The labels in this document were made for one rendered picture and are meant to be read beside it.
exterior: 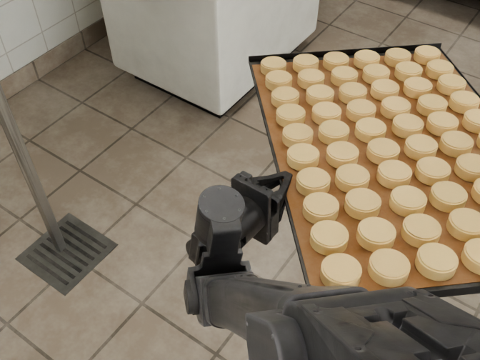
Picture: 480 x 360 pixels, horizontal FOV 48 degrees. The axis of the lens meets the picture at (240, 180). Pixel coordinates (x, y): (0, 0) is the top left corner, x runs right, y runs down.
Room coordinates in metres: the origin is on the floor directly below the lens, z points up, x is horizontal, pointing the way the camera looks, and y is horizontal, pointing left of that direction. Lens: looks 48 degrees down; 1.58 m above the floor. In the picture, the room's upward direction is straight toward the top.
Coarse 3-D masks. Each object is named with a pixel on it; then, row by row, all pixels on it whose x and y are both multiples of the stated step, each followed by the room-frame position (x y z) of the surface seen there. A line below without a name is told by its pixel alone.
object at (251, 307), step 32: (224, 288) 0.29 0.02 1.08; (256, 288) 0.24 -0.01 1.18; (288, 288) 0.21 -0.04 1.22; (320, 288) 0.20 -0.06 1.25; (352, 288) 0.19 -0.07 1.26; (224, 320) 0.27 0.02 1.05; (256, 320) 0.15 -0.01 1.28; (288, 320) 0.14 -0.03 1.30; (256, 352) 0.14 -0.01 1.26; (288, 352) 0.12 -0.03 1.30
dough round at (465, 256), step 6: (474, 240) 0.41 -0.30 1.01; (468, 246) 0.40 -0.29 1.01; (474, 246) 0.40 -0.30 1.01; (462, 252) 0.40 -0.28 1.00; (468, 252) 0.39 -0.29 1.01; (474, 252) 0.39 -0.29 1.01; (462, 258) 0.39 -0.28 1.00; (468, 258) 0.38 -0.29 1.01; (474, 258) 0.38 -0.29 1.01; (468, 264) 0.38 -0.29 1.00; (474, 264) 0.37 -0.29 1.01; (474, 270) 0.37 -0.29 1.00
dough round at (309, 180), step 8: (312, 168) 0.56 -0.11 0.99; (296, 176) 0.54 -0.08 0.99; (304, 176) 0.54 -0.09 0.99; (312, 176) 0.54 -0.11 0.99; (320, 176) 0.54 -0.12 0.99; (328, 176) 0.54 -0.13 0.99; (296, 184) 0.53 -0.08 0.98; (304, 184) 0.52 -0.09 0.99; (312, 184) 0.52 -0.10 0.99; (320, 184) 0.52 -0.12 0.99; (328, 184) 0.52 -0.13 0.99; (304, 192) 0.51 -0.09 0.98; (312, 192) 0.51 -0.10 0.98
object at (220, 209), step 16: (208, 192) 0.43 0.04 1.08; (224, 192) 0.43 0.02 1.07; (208, 208) 0.41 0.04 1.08; (224, 208) 0.41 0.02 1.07; (240, 208) 0.41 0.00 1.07; (208, 224) 0.39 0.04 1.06; (224, 224) 0.39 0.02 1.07; (240, 224) 0.39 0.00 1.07; (208, 240) 0.39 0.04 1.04; (224, 240) 0.38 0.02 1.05; (208, 256) 0.37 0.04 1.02; (224, 256) 0.38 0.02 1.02; (240, 256) 0.38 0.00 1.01; (192, 272) 0.37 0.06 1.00; (208, 272) 0.38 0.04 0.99; (224, 272) 0.38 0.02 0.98; (192, 288) 0.35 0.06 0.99; (192, 304) 0.33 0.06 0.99
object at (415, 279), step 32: (256, 64) 0.90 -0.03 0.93; (288, 64) 0.90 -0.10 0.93; (320, 64) 0.89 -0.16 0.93; (352, 64) 0.89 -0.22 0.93; (384, 64) 0.89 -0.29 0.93; (448, 96) 0.77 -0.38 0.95; (352, 128) 0.68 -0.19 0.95; (320, 160) 0.60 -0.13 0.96; (448, 160) 0.59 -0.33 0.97; (288, 192) 0.52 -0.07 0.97; (384, 192) 0.52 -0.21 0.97; (352, 224) 0.46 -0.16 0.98; (320, 256) 0.40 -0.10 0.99; (384, 288) 0.35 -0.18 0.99; (416, 288) 0.35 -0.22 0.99
